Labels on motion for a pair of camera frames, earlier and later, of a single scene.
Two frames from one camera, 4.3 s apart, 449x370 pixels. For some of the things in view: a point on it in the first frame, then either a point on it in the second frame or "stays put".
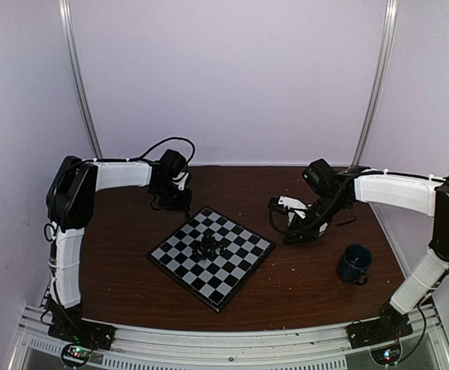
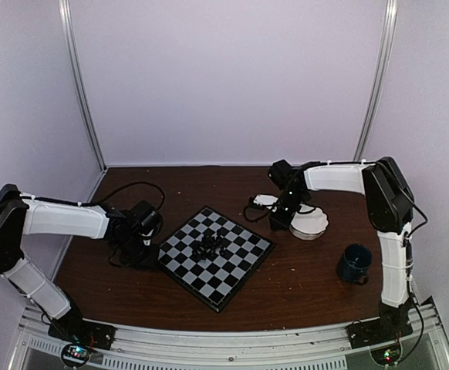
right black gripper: [308, 233] → [284, 223]
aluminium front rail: [144, 345] stays put
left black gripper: [183, 206] → [148, 262]
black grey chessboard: [214, 280] stays put
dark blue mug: [354, 265] stays put
